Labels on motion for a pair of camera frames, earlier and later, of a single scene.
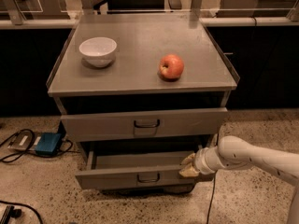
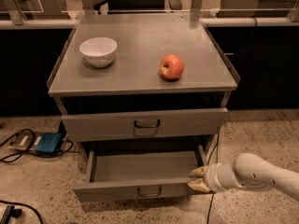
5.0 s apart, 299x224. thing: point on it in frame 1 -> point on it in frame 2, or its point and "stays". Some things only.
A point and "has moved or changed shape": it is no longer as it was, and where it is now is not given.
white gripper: x=199 y=163 -> x=212 y=177
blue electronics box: x=49 y=144 stays
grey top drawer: x=106 y=125 stays
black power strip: x=10 y=212 stays
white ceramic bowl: x=98 y=51 stays
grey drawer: x=133 y=169 has moved or changed shape
